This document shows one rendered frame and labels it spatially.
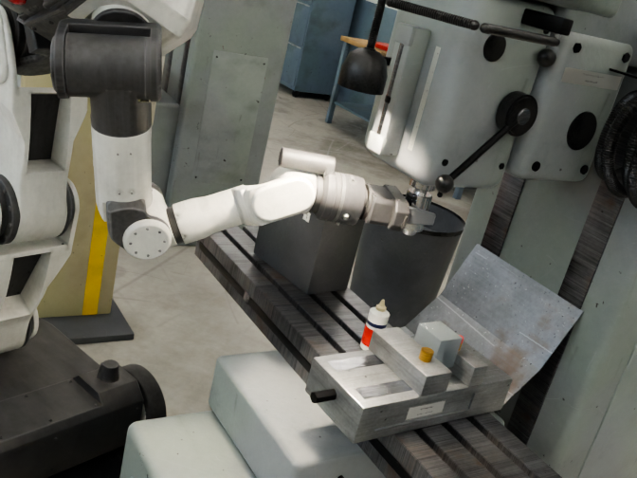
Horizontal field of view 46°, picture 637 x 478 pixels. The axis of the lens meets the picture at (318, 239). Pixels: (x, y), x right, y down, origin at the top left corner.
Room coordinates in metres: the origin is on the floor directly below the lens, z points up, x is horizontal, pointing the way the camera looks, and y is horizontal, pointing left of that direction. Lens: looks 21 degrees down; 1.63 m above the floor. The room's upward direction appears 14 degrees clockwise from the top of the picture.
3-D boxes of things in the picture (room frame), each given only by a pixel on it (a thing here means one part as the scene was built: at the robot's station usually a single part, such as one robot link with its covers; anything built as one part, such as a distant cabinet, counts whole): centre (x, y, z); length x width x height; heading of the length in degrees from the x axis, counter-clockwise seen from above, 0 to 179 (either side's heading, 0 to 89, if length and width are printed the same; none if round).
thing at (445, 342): (1.17, -0.25, 1.04); 0.06 x 0.05 x 0.06; 38
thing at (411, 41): (1.23, -0.07, 1.45); 0.04 x 0.04 x 0.21; 36
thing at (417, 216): (1.27, -0.16, 1.23); 0.06 x 0.02 x 0.03; 104
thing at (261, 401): (1.30, -0.16, 0.79); 0.50 x 0.35 x 0.12; 126
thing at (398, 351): (1.14, -0.20, 1.02); 0.15 x 0.06 x 0.04; 38
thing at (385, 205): (1.27, -0.07, 1.23); 0.13 x 0.12 x 0.10; 14
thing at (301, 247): (1.60, 0.03, 1.03); 0.22 x 0.12 x 0.20; 43
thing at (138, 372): (1.54, 0.35, 0.50); 0.20 x 0.05 x 0.20; 54
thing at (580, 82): (1.41, -0.32, 1.47); 0.24 x 0.19 x 0.26; 36
